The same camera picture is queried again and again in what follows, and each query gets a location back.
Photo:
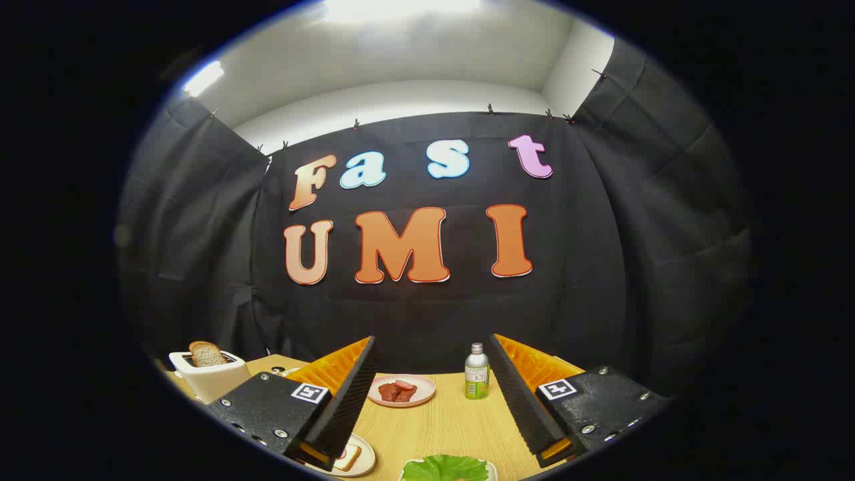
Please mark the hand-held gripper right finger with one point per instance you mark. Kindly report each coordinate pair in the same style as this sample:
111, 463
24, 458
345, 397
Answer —
518, 401

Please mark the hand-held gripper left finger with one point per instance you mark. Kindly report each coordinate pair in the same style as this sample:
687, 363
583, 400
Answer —
347, 407

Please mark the green lettuce leaf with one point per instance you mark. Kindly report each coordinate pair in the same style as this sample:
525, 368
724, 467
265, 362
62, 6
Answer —
444, 469

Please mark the toasted bread slice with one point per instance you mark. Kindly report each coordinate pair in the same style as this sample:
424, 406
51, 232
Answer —
207, 354

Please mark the green label metal bottle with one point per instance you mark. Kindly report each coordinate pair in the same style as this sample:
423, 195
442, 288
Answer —
477, 381

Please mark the brown meat pieces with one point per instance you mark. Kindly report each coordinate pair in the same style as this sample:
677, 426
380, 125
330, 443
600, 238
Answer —
395, 391

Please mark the square white bread slice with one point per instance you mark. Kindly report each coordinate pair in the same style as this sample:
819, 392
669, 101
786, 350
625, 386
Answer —
349, 458

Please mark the round white plate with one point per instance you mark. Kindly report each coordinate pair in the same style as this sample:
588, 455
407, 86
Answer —
366, 461

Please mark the rectangular white plate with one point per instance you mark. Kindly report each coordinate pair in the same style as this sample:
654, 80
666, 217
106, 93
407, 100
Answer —
493, 471

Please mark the pink plate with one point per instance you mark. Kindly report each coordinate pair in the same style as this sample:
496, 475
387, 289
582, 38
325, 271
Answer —
424, 387

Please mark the white toaster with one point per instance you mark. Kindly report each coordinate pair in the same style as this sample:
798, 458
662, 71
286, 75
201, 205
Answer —
210, 384

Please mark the ceiling light panel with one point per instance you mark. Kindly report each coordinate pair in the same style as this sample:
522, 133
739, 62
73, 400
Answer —
203, 78

